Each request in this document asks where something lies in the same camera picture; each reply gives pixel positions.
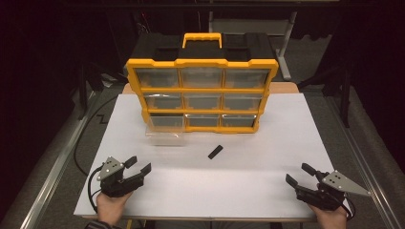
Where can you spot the person's left hand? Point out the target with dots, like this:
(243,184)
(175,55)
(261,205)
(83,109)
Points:
(110,208)

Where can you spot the clear plastic drawer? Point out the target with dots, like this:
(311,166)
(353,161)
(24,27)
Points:
(165,140)

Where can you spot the yellow and black organizer cabinet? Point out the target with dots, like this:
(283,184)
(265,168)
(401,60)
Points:
(203,90)

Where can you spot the dark metal stand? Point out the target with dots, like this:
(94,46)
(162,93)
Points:
(345,95)
(83,89)

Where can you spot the grey metal stand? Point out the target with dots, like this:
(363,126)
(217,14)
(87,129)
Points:
(285,47)

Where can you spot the small black block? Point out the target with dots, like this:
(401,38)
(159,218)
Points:
(215,152)

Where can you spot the set of closed organizer drawers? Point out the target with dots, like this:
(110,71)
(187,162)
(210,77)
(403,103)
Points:
(200,78)

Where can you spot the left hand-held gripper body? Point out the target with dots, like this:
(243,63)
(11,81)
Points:
(111,171)

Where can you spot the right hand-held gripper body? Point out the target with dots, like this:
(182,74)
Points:
(334,184)

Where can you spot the white table sheet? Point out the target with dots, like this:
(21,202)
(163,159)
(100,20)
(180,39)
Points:
(203,187)

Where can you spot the aluminium floor rail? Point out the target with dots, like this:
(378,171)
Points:
(54,178)
(369,165)

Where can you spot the person's right hand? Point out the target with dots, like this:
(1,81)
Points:
(331,219)

